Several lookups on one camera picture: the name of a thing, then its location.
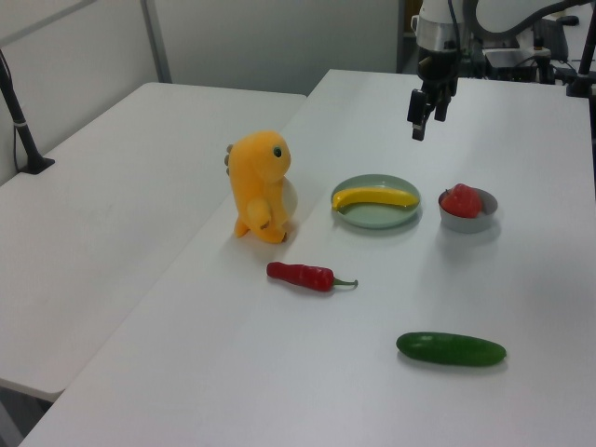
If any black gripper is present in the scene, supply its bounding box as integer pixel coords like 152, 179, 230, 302
407, 45, 460, 142

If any green cucumber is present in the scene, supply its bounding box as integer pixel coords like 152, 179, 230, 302
396, 331, 508, 369

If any grey bowl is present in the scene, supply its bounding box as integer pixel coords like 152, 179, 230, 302
437, 187, 499, 234

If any black electronic equipment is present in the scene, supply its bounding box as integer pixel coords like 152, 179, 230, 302
483, 46, 567, 85

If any red apple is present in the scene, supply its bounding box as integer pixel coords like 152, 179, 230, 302
440, 183, 483, 219

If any yellow banana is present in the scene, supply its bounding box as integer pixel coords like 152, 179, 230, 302
331, 185, 419, 211

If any pale green plate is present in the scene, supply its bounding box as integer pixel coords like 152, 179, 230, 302
331, 173, 424, 230

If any orange plush dinosaur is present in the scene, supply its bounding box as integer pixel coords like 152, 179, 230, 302
221, 129, 299, 244

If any red chili pepper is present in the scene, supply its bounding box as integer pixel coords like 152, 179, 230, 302
266, 261, 359, 293

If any black camera stand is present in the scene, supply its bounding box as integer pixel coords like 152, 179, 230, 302
565, 34, 596, 99
0, 48, 56, 176

